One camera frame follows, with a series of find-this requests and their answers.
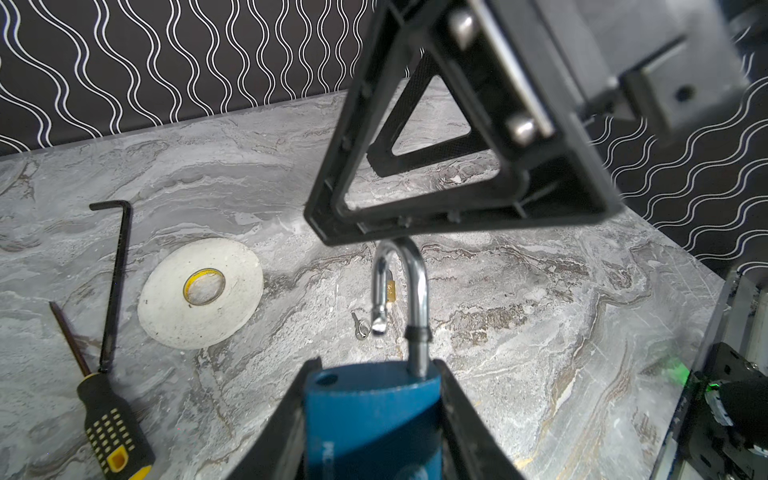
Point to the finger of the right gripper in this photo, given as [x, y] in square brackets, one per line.
[380, 153]
[501, 75]

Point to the white tape roll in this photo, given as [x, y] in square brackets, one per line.
[201, 294]

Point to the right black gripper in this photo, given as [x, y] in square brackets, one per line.
[672, 63]

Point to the silver key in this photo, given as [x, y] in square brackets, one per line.
[362, 328]

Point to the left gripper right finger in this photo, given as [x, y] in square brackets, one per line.
[469, 449]

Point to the black yellow screwdriver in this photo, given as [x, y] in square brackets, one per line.
[111, 428]

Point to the brass padlock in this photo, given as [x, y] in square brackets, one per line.
[391, 289]

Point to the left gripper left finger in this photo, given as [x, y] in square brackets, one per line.
[279, 451]

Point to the blue padlock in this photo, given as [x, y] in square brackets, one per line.
[380, 420]

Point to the black hex key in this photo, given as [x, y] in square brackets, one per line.
[111, 325]

